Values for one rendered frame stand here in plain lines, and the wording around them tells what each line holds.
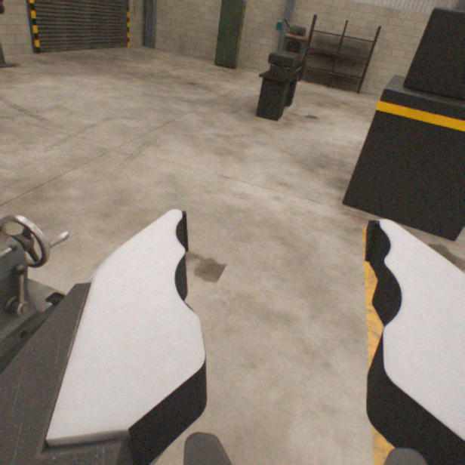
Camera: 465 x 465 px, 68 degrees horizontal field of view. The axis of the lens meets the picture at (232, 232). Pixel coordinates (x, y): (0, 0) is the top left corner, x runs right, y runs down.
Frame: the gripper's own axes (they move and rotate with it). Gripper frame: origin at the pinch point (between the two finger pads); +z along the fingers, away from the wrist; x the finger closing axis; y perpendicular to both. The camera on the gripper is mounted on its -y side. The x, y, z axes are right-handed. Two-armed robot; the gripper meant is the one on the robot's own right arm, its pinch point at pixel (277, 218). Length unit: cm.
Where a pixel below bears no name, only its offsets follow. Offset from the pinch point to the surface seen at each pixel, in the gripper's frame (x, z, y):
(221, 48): -118, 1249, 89
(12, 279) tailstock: -53, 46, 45
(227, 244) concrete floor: -18, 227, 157
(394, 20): 410, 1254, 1
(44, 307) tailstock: -52, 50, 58
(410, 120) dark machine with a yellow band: 146, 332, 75
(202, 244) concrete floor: -38, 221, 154
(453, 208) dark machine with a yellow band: 201, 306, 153
